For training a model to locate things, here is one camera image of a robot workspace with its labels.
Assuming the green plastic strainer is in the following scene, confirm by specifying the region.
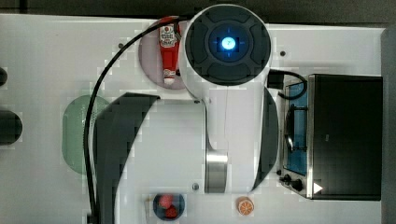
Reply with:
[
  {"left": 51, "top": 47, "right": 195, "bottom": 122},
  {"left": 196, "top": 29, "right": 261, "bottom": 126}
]
[{"left": 62, "top": 95, "right": 91, "bottom": 175}]

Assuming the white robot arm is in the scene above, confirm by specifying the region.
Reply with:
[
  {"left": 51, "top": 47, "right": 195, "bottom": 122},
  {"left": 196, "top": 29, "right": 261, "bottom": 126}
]
[{"left": 93, "top": 4, "right": 277, "bottom": 224}]

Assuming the grey round plate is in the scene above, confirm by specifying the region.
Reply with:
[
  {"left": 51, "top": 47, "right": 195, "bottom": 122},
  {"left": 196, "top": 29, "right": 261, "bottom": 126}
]
[{"left": 138, "top": 16, "right": 185, "bottom": 90}]

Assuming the red ketchup bottle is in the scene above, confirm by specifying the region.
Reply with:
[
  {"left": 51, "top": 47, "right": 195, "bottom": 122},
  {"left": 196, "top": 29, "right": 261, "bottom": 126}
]
[{"left": 159, "top": 22, "right": 181, "bottom": 85}]

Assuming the blue bowl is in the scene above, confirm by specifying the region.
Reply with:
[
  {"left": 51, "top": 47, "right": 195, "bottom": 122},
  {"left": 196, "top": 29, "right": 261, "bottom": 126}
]
[{"left": 152, "top": 193, "right": 185, "bottom": 221}]

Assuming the red strawberry toy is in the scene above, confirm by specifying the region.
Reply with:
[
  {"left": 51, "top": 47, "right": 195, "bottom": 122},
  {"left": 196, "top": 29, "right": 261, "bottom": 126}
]
[
  {"left": 165, "top": 206, "right": 178, "bottom": 218},
  {"left": 158, "top": 194, "right": 174, "bottom": 209}
]

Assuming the orange slice toy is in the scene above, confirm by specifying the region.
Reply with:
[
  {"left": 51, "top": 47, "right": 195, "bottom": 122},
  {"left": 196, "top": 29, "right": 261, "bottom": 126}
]
[{"left": 236, "top": 197, "right": 254, "bottom": 216}]

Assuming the black toaster oven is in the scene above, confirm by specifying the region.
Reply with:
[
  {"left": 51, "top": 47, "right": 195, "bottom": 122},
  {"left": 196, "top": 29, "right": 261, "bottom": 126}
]
[{"left": 277, "top": 74, "right": 383, "bottom": 201}]

